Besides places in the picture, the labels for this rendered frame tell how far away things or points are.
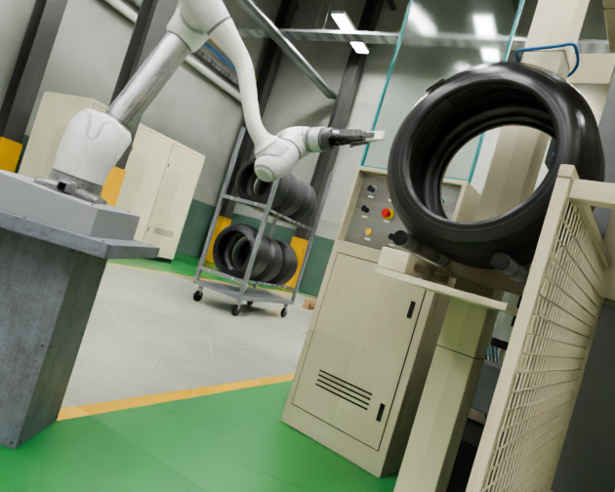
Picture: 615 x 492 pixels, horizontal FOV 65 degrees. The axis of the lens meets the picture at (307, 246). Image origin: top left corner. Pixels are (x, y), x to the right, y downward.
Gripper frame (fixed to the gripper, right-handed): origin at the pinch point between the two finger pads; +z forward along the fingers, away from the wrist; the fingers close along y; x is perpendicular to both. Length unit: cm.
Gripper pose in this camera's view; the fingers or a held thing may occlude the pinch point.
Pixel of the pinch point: (375, 136)
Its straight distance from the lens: 165.7
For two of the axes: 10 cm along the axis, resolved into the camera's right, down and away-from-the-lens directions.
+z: 8.0, 0.8, -5.9
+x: -1.7, 9.8, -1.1
